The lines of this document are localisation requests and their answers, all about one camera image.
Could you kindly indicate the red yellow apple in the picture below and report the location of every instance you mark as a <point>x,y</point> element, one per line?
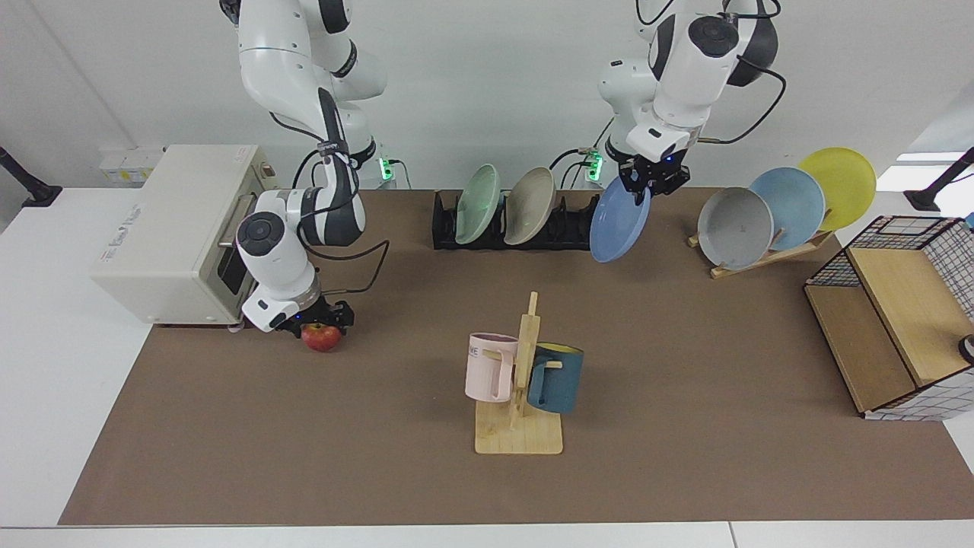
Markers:
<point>319,340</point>

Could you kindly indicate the grey plate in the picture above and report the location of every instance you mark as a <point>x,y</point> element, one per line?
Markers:
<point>734,228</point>

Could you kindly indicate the black dish rack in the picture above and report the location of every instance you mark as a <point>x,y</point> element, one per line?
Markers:
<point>567,228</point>

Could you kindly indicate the beige plate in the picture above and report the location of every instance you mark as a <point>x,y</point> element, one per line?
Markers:
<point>529,205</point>

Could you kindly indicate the wooden plate rack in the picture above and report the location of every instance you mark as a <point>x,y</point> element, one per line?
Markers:
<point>761,260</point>

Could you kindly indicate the light blue plate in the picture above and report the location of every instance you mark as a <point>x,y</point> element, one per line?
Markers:
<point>795,205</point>

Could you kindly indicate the pale green plate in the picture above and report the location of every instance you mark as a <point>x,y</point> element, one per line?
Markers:
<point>478,205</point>

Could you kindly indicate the yellow plate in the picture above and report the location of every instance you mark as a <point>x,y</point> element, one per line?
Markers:
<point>841,183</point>

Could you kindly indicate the pink cup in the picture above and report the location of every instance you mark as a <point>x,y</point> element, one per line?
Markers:
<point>483,373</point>

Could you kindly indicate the pale toaster oven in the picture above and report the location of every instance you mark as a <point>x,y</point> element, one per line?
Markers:
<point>167,228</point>

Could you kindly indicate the dark teal cup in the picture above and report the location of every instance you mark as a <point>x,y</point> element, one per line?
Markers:
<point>559,380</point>

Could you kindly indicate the wooden cup stand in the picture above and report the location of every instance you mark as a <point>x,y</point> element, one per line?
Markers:
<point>517,438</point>

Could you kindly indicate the white power strip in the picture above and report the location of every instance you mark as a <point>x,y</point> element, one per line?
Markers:
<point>125,169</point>

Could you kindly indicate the black stand foot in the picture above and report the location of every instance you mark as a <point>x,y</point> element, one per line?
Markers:
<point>924,200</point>
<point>42,196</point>

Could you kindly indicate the brown table cloth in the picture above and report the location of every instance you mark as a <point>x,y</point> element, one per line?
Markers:
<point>685,457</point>

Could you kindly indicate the black round object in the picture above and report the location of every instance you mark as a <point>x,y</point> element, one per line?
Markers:
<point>968,350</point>

